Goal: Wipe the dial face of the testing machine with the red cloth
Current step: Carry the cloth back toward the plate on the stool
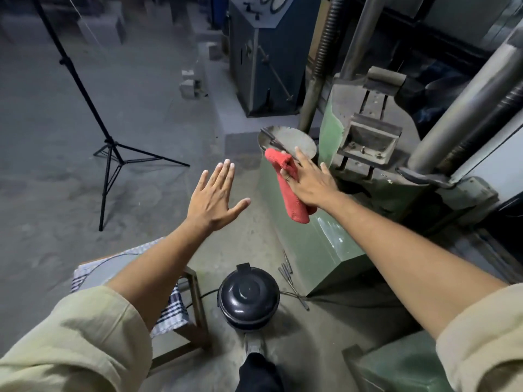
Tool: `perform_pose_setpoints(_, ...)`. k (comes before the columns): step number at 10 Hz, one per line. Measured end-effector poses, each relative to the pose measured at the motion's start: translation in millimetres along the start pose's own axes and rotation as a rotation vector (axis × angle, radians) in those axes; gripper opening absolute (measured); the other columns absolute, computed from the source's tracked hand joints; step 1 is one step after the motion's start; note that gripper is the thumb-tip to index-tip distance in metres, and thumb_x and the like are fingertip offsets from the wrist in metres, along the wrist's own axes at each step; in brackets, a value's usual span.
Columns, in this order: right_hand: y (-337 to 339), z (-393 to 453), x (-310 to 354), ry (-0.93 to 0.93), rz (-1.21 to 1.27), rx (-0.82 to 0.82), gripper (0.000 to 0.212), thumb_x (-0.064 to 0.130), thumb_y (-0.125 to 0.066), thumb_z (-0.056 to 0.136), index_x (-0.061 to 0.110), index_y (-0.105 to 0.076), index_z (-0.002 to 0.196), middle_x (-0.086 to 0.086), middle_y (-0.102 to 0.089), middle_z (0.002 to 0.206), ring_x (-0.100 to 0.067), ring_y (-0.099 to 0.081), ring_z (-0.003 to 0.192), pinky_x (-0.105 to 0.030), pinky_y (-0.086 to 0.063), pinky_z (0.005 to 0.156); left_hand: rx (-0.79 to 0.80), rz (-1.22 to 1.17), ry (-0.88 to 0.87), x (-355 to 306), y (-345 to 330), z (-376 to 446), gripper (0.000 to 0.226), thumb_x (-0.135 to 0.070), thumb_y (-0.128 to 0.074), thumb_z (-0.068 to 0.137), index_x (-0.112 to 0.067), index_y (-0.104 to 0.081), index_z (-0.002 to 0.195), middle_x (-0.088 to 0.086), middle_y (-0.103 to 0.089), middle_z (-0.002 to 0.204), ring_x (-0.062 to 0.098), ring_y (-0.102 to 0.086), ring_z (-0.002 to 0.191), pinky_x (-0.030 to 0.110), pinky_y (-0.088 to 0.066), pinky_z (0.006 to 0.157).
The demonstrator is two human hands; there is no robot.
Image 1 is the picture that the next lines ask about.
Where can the round metal pan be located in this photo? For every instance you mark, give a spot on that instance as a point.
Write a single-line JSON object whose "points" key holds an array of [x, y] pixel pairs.
{"points": [[292, 138]]}

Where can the person's right thumb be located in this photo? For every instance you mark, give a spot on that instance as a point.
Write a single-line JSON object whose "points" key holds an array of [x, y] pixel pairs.
{"points": [[286, 174]]}

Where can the blue metal cabinet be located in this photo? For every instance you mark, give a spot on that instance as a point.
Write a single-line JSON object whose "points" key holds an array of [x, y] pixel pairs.
{"points": [[267, 53]]}

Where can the green metal machine base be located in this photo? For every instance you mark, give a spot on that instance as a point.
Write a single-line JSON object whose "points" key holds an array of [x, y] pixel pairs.
{"points": [[327, 244]]}

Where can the black round vacuum cleaner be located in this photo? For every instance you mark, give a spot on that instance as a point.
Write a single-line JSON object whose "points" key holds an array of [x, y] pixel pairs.
{"points": [[248, 295]]}

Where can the smooth steel column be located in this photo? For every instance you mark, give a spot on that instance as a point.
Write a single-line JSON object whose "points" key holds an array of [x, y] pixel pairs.
{"points": [[361, 32]]}

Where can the red cloth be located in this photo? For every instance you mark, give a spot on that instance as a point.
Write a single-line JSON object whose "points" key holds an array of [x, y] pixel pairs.
{"points": [[292, 200]]}

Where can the threaded steel screw column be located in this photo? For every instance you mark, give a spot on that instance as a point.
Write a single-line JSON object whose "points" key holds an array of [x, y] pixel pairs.
{"points": [[325, 40]]}

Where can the person's left middle finger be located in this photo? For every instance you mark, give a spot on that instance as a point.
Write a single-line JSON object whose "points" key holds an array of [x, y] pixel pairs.
{"points": [[223, 173]]}

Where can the wooden stool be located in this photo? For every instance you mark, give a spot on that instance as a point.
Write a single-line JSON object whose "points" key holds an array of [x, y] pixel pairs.
{"points": [[184, 322]]}

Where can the checkered cloth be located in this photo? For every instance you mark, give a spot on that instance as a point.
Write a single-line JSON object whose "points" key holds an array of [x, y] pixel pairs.
{"points": [[88, 273]]}

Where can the person's left thumb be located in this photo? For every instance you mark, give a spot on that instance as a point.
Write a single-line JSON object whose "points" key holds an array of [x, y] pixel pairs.
{"points": [[240, 205]]}

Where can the person's left hand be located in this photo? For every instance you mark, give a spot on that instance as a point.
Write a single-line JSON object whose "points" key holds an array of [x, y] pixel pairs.
{"points": [[210, 204]]}

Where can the person's left little finger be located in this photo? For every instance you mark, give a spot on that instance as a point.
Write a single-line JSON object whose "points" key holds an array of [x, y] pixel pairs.
{"points": [[204, 182]]}

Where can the cream right sleeve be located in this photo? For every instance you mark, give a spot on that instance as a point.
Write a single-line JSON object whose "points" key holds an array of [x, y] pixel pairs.
{"points": [[486, 338]]}

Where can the person's left forearm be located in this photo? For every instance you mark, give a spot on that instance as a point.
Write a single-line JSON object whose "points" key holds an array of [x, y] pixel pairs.
{"points": [[157, 269]]}

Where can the large concrete block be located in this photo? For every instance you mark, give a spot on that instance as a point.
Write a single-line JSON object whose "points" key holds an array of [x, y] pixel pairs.
{"points": [[102, 24]]}

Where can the large steel cylinder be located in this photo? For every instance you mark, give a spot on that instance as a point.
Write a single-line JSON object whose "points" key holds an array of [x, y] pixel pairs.
{"points": [[470, 106]]}

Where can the grey metal clamp block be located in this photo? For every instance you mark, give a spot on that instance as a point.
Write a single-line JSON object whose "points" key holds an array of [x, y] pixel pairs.
{"points": [[369, 140]]}

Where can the grey concrete block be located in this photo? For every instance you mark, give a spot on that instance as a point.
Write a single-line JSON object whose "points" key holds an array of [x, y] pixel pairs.
{"points": [[214, 50], [191, 83]]}

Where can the grey shoe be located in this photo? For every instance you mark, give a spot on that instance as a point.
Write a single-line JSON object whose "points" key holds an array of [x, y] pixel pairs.
{"points": [[254, 344]]}

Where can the green metal box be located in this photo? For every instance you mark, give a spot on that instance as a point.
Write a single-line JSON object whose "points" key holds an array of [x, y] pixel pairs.
{"points": [[400, 367]]}

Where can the person's right hand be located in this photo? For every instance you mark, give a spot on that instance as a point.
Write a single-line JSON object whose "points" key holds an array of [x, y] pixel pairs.
{"points": [[312, 185]]}

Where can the bundle of metal rods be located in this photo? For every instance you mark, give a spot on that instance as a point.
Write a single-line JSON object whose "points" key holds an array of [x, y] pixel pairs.
{"points": [[292, 281]]}

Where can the black tripod stand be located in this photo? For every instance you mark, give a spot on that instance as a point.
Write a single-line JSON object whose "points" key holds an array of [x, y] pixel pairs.
{"points": [[107, 134]]}

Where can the black trouser leg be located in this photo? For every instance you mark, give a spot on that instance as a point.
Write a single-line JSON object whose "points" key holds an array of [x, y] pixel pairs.
{"points": [[257, 373]]}

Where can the person's right forearm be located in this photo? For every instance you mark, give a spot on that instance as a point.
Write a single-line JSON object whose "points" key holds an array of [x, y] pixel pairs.
{"points": [[408, 257]]}

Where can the cream left sleeve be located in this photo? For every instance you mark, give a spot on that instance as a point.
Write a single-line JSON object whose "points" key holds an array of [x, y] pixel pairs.
{"points": [[77, 342]]}

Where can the cream sleeve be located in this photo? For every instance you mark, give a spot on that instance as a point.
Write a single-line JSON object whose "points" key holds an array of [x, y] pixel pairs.
{"points": [[77, 342], [486, 338]]}

